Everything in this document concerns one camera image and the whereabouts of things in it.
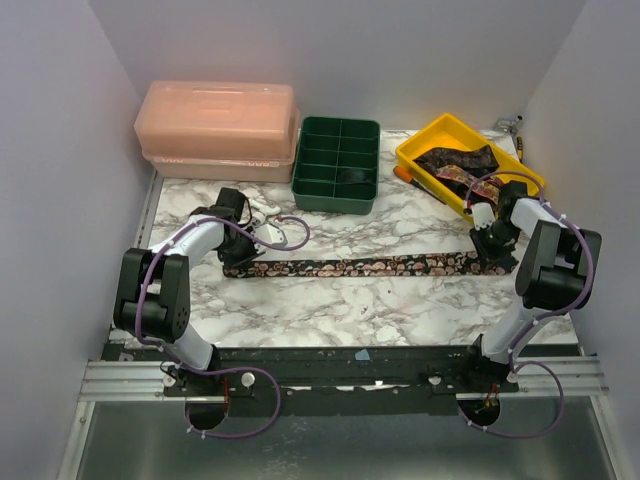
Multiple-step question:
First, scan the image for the dark floral rose tie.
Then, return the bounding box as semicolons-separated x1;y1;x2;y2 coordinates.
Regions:
223;251;518;279

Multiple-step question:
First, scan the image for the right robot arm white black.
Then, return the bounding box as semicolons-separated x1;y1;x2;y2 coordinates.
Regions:
459;181;602;392

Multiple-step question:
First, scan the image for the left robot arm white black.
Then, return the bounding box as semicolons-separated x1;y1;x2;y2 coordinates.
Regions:
113;188;259;395

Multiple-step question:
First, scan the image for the white ribbed handheld device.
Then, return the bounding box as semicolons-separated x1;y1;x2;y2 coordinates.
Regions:
249;199;281;217

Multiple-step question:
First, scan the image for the colourful patterned tie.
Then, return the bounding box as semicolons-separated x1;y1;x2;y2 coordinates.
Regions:
436;165;504;205

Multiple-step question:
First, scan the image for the dark paisley tie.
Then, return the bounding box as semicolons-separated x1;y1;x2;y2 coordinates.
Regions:
415;145;499;186

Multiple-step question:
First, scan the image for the yellow plastic tray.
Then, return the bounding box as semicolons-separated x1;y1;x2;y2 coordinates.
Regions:
396;113;545;220

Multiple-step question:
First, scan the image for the metal clamp in corner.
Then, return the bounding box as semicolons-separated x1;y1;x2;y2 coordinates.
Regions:
495;115;523;135

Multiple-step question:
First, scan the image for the pink translucent storage box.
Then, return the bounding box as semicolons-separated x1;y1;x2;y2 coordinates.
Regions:
134;81;300;183

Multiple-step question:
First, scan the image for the green divided organizer tray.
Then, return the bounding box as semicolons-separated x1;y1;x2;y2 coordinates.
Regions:
291;116;381;215

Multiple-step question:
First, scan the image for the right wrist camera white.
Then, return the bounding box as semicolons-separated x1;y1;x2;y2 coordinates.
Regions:
471;202;495;230

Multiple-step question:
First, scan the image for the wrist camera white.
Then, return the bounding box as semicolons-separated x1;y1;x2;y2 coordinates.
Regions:
255;223;288;250
471;202;495;230

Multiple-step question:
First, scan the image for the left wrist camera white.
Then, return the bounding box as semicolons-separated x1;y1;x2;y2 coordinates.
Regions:
255;223;288;250

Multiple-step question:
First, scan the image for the orange handled tool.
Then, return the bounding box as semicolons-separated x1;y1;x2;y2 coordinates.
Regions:
393;165;445;205

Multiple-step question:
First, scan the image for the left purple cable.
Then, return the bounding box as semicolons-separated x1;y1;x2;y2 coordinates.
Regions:
133;214;311;441

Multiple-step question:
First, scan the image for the black mounting base plate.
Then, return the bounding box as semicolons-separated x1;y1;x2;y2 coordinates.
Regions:
164;346;518;417

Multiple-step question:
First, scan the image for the aluminium rail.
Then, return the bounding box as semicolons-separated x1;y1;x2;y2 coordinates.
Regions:
78;356;609;402

